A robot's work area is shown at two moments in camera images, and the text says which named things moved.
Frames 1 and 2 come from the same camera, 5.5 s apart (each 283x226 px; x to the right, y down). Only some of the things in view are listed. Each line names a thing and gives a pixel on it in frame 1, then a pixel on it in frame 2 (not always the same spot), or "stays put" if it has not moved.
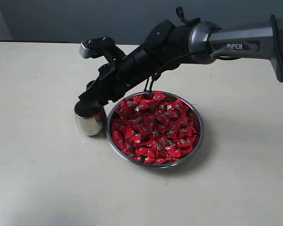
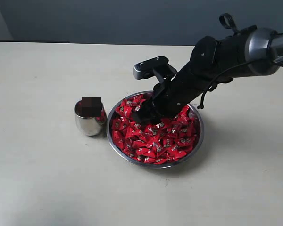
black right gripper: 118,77 → 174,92
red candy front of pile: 145,150 stays put
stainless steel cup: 91,120 stays put
